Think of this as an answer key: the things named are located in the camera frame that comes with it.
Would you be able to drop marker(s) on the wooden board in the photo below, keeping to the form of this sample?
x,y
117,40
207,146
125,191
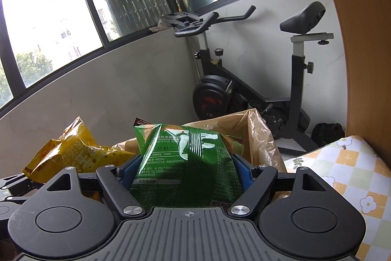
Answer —
x,y
366,34

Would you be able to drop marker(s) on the dark green snack packet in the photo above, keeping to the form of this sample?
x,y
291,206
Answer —
x,y
183,166

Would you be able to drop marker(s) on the white crumpled paper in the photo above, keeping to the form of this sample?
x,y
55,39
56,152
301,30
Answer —
x,y
158,26

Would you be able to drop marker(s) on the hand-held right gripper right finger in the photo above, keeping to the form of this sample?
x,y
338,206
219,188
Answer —
x,y
243,174

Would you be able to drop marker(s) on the black bag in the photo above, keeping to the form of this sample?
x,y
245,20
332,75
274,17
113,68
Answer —
x,y
328,134

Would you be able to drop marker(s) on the floral checked tablecloth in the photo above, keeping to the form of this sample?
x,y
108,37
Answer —
x,y
351,175

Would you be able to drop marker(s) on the yellow snack packet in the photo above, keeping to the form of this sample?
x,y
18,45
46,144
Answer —
x,y
76,154

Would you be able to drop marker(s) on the dark framed window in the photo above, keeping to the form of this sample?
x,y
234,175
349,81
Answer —
x,y
82,4

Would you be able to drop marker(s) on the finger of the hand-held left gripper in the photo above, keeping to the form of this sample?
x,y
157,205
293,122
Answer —
x,y
18,183

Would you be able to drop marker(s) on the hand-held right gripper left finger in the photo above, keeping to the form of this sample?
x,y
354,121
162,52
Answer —
x,y
128,170

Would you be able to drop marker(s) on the black exercise bike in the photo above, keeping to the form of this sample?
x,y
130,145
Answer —
x,y
296,86

